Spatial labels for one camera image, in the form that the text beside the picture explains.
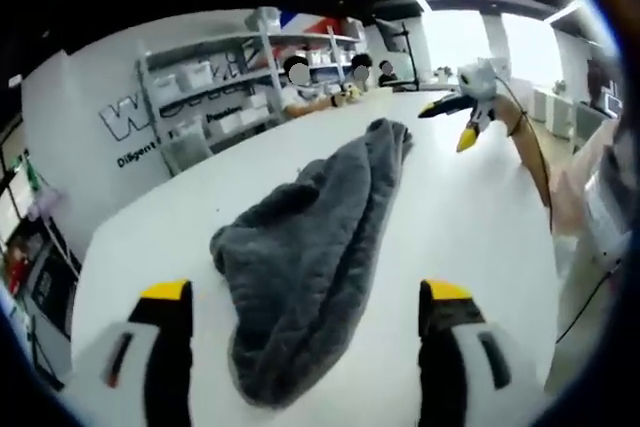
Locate clear lidded storage box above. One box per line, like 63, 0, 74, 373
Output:
244, 6, 282, 34

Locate green hanging cloth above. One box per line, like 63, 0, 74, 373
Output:
19, 150, 42, 194

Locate white low cabinets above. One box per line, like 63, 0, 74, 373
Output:
531, 85, 575, 139

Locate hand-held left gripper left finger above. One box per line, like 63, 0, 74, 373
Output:
68, 278, 194, 427

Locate black monitor stand pole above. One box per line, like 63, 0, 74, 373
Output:
399, 21, 422, 92

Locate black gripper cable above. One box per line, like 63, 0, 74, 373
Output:
493, 75, 557, 234

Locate dark grey towel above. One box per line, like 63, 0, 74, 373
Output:
208, 117, 416, 409

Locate white table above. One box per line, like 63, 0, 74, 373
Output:
69, 85, 567, 427

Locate grey mesh chair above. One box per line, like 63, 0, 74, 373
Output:
161, 135, 215, 179

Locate dark grey counter cabinet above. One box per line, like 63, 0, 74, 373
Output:
4, 225, 82, 339

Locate white stand pole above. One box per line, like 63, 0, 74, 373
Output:
42, 216, 82, 278

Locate person's right hand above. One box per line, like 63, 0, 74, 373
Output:
491, 93, 525, 137

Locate grey metal shelving unit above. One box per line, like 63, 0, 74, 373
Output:
136, 6, 370, 179

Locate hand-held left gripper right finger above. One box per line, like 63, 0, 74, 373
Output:
418, 279, 551, 427

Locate short ceiling light strip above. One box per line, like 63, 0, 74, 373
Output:
541, 0, 582, 24

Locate grey office chair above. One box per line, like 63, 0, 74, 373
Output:
571, 100, 610, 149

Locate group of white storage boxes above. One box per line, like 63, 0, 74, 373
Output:
149, 44, 361, 141

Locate lilac rolled mat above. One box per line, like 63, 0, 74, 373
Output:
26, 188, 70, 222

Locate black chest device cable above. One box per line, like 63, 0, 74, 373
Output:
553, 255, 622, 344

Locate dark wrist band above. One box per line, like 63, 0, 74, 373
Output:
506, 113, 532, 138

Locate red cloth pile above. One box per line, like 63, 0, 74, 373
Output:
4, 240, 27, 279

